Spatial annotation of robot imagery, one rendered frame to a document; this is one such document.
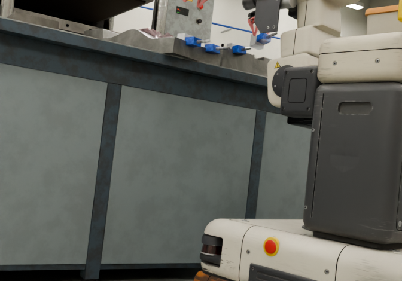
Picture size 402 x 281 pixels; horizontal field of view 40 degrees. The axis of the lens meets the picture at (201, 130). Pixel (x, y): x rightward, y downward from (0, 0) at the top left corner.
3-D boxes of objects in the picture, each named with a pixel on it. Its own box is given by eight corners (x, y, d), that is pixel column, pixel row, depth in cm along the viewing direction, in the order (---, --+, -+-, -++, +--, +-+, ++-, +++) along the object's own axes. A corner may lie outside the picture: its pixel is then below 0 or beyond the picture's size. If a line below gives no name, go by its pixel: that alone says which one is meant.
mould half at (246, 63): (273, 81, 226) (276, 48, 227) (221, 70, 212) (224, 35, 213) (205, 88, 268) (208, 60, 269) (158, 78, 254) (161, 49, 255)
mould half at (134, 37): (219, 67, 208) (222, 39, 208) (173, 52, 188) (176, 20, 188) (128, 70, 240) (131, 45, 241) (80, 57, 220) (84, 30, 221)
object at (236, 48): (255, 56, 210) (256, 42, 211) (244, 53, 208) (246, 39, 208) (235, 59, 222) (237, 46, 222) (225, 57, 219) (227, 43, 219)
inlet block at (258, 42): (280, 42, 217) (282, 29, 218) (270, 37, 214) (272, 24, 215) (258, 50, 227) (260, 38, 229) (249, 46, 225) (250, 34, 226)
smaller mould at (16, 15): (57, 41, 191) (59, 21, 191) (12, 31, 183) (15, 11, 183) (39, 48, 208) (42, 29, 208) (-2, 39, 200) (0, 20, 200)
